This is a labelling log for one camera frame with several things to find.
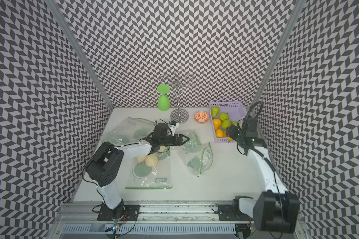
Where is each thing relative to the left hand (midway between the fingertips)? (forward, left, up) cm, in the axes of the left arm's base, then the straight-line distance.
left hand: (186, 140), depth 89 cm
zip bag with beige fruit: (-16, +21, -8) cm, 27 cm away
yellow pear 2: (+8, -22, -4) cm, 24 cm away
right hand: (0, -25, +7) cm, 26 cm away
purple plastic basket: (+32, -39, -9) cm, 51 cm away
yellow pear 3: (-6, -23, +10) cm, 26 cm away
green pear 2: (+24, -27, -6) cm, 37 cm away
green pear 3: (+17, -28, -6) cm, 33 cm away
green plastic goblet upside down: (+19, +14, +15) cm, 28 cm away
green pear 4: (+19, -35, -7) cm, 40 cm away
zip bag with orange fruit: (-7, -7, -9) cm, 13 cm away
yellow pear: (+16, -21, -4) cm, 27 cm away
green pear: (+29, -21, -4) cm, 36 cm away
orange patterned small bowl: (+25, -11, -8) cm, 28 cm away
